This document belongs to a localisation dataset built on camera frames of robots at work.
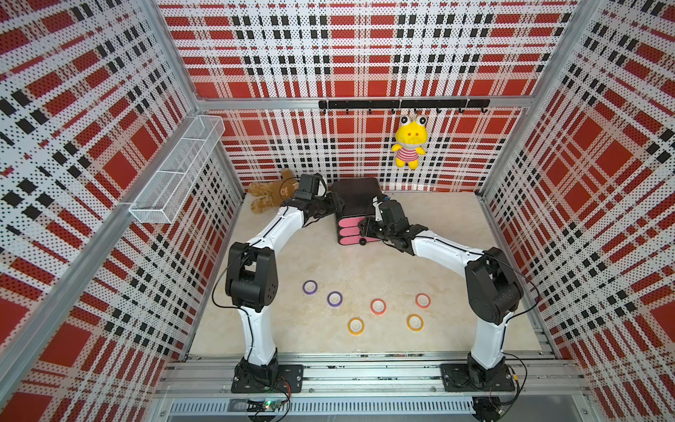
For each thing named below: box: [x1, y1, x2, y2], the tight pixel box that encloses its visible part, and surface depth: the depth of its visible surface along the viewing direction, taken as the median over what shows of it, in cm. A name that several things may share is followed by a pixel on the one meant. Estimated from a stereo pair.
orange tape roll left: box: [347, 316, 365, 336], surface depth 85 cm
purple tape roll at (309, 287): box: [302, 279, 319, 296], surface depth 94 cm
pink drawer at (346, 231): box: [339, 226, 362, 237], surface depth 96 cm
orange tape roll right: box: [406, 312, 425, 333], surface depth 86 cm
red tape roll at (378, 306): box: [370, 298, 387, 316], surface depth 89 cm
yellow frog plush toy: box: [391, 115, 429, 170], surface depth 95 cm
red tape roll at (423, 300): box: [414, 292, 431, 309], surface depth 90 cm
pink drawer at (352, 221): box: [338, 216, 367, 228], surface depth 92 cm
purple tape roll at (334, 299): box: [326, 291, 344, 308], surface depth 91 cm
